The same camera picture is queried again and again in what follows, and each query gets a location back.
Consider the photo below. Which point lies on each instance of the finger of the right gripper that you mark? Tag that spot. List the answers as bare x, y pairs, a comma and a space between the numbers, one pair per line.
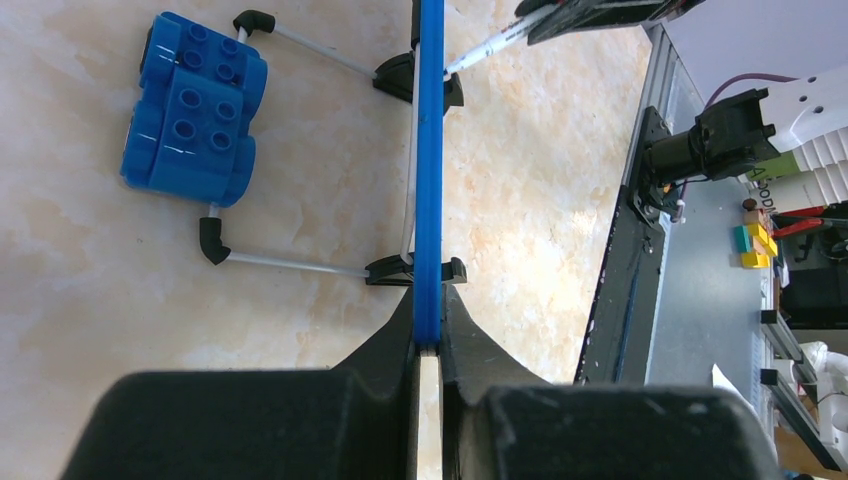
573, 16
526, 7

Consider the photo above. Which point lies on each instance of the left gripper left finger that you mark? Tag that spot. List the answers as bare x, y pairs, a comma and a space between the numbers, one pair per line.
143, 427

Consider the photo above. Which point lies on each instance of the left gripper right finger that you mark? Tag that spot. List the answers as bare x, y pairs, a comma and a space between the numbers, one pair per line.
502, 421

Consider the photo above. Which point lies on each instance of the white whiteboard marker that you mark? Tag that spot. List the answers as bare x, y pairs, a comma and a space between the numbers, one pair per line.
511, 34

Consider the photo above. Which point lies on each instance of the blue framed whiteboard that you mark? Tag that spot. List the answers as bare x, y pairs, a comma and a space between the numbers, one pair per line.
429, 172

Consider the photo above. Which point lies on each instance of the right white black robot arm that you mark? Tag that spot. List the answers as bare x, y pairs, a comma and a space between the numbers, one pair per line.
728, 137

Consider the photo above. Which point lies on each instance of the blue toy block behind whiteboard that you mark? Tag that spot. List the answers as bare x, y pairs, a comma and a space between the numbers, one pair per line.
189, 132

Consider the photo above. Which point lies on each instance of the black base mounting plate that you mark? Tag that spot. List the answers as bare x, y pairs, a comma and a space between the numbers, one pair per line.
618, 337

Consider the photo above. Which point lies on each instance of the colourful toy blocks stack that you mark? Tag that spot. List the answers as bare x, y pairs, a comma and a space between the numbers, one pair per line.
754, 238

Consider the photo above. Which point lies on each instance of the aluminium frame rail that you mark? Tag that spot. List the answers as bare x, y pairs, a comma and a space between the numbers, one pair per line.
668, 86

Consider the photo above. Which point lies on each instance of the red handled pliers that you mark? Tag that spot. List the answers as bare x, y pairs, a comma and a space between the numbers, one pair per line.
807, 221

